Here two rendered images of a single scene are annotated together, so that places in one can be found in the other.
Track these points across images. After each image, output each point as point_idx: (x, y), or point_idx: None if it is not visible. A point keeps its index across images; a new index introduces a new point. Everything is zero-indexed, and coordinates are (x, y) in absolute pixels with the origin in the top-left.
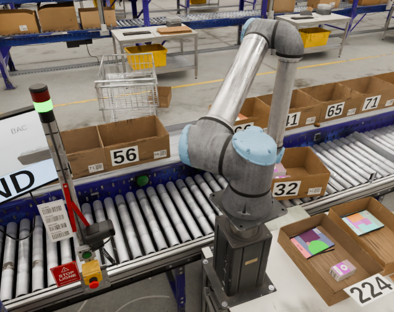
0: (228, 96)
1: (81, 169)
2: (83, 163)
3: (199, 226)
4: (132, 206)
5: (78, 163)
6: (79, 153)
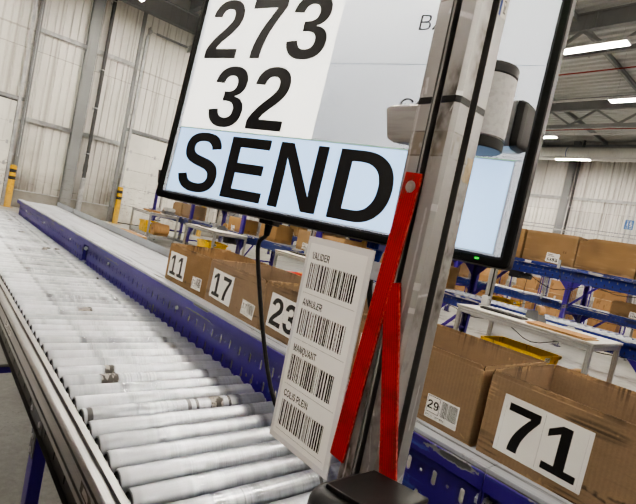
0: None
1: (619, 493)
2: None
3: None
4: None
5: (622, 461)
6: None
